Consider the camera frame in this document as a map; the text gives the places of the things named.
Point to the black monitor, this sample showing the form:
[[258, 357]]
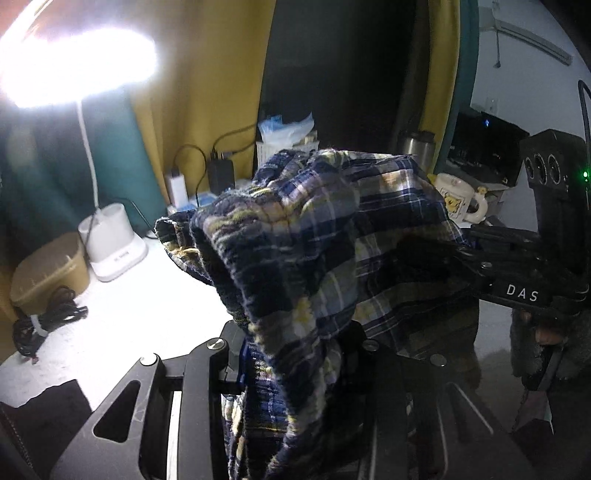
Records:
[[489, 147]]

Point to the blue yellow plaid shirt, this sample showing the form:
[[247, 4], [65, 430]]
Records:
[[300, 240]]

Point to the yellow curtain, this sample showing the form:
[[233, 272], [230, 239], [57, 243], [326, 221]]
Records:
[[441, 69], [207, 69]]

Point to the white desk lamp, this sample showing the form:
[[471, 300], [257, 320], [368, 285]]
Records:
[[111, 249]]

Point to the teal curtain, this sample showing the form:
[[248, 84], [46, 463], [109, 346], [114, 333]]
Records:
[[466, 69], [55, 161]]

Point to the black charger brick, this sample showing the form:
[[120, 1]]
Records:
[[221, 174]]

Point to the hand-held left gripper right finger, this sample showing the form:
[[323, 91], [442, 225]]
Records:
[[383, 369]]

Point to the tan oval lidded container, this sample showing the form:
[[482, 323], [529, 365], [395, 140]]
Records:
[[51, 272]]

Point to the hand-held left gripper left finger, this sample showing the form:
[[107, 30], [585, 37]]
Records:
[[231, 360]]

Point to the stainless steel tumbler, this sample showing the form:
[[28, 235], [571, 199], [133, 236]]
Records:
[[415, 150]]

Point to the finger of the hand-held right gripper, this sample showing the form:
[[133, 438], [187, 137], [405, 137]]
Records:
[[503, 235], [443, 258]]

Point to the cream cartoon mug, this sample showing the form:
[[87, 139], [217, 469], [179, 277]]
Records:
[[457, 198]]

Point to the white air conditioner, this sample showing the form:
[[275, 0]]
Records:
[[531, 37]]

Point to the white charger plug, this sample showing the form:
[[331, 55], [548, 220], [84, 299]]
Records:
[[178, 189]]

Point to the black cloth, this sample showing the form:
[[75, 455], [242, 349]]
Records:
[[41, 415]]

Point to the person's right hand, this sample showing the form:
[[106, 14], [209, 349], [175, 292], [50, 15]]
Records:
[[549, 333]]

